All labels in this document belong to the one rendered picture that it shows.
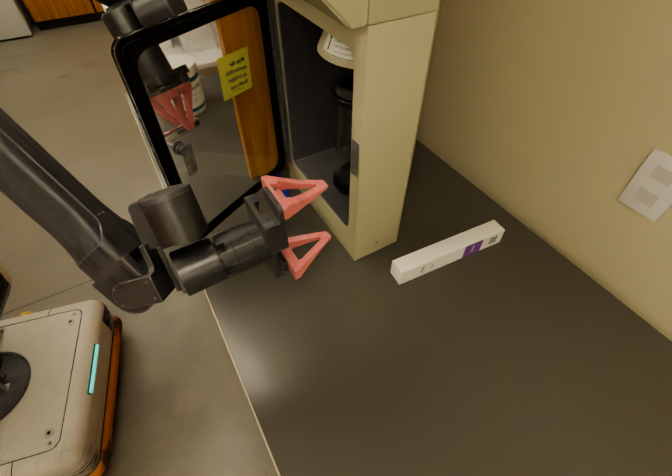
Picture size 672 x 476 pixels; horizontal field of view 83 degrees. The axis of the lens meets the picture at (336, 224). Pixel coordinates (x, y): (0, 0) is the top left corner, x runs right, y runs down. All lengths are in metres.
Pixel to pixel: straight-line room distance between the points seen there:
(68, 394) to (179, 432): 0.41
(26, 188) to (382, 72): 0.45
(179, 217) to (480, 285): 0.60
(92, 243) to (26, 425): 1.21
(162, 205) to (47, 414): 1.27
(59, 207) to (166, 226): 0.12
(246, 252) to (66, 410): 1.22
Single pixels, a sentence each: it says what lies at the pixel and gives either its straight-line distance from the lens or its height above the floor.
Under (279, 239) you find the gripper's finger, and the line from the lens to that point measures 0.46.
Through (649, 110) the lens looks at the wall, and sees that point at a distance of 0.81.
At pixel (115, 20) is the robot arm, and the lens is 0.75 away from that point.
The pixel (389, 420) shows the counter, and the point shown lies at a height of 0.94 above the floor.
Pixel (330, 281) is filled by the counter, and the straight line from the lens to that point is 0.78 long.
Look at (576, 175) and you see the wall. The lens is 0.91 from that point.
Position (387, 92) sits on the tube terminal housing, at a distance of 0.59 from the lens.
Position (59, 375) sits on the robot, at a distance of 1.69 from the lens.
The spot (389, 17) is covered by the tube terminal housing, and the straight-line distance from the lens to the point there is 0.54.
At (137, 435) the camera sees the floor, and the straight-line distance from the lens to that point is 1.79.
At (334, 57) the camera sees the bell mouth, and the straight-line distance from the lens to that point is 0.66.
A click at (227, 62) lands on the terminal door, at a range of 0.74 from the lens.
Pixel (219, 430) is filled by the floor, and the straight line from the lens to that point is 1.69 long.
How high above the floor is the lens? 1.58
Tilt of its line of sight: 47 degrees down
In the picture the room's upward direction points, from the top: straight up
